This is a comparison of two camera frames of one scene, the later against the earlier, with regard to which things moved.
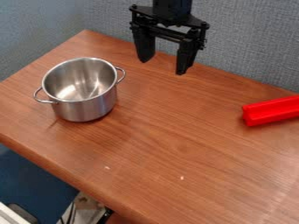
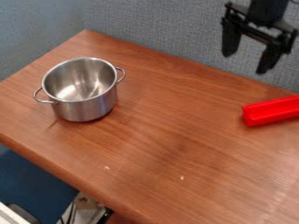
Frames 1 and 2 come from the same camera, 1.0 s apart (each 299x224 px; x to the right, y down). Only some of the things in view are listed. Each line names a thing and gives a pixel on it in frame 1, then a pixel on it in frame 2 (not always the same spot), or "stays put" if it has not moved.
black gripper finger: x=187 y=51 → x=270 y=58
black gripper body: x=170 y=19 → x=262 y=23
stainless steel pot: x=79 y=86 stays put
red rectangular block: x=271 y=111 stays put
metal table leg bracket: x=86 y=211 stays put
